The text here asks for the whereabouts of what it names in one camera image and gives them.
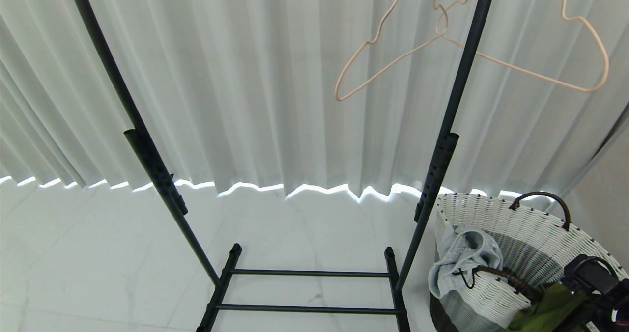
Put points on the white laundry basket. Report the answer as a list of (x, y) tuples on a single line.
[(530, 238)]

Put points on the white curtain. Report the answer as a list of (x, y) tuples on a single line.
[(270, 76)]

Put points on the pale grey shorts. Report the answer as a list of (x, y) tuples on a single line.
[(457, 258)]

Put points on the green long-sleeved shirt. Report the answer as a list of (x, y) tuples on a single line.
[(545, 307)]

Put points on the pink clothes hanger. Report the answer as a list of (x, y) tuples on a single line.
[(600, 52), (354, 71)]

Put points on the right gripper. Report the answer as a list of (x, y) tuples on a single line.
[(607, 317)]

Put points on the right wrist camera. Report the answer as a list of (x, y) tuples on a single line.
[(589, 278)]

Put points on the black clothes rack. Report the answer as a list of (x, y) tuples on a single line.
[(147, 150)]

